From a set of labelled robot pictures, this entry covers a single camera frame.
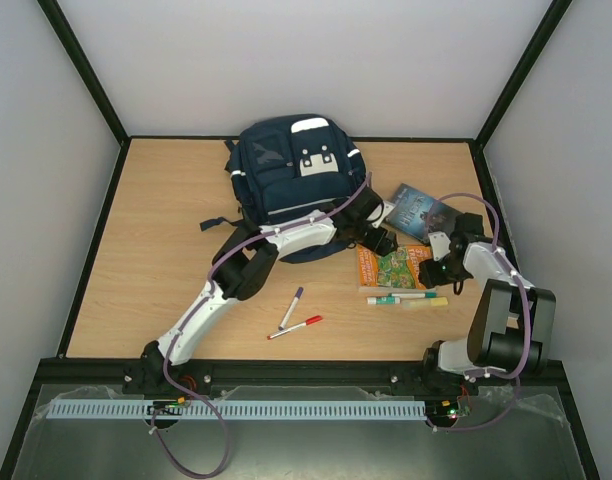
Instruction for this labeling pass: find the purple capped marker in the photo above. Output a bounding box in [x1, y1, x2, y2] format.
[278, 287, 304, 331]

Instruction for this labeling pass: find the grey slotted cable duct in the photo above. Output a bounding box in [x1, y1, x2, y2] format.
[46, 399, 426, 421]

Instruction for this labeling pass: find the orange Treehouse book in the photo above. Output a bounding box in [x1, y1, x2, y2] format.
[356, 245, 433, 294]

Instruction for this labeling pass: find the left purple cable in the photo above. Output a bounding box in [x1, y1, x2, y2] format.
[150, 172, 373, 479]

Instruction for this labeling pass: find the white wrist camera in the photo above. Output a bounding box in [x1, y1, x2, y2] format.
[428, 231, 451, 261]
[367, 201, 395, 228]

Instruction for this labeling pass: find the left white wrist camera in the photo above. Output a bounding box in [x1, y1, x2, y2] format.
[367, 201, 395, 228]

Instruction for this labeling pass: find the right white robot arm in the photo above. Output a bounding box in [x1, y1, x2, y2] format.
[419, 213, 556, 393]

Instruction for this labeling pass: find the dark blue fantasy book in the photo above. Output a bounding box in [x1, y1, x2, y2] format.
[386, 183, 460, 242]

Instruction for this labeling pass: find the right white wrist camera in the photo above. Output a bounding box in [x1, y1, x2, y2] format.
[428, 231, 451, 261]

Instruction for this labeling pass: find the red capped marker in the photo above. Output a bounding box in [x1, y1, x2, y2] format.
[266, 315, 324, 340]

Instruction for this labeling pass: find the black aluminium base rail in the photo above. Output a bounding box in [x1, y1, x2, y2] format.
[35, 357, 567, 401]

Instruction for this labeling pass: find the navy blue student backpack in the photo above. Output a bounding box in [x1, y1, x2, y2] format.
[199, 113, 372, 264]

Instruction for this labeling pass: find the yellow capped glue stick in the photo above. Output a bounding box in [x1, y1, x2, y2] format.
[401, 297, 448, 309]

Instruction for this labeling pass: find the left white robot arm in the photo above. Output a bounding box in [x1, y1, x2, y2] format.
[124, 184, 397, 395]

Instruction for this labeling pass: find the teal capped marker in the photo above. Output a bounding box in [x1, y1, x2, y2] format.
[389, 292, 437, 300]

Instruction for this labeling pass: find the green white glue stick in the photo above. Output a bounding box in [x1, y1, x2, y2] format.
[366, 296, 401, 306]

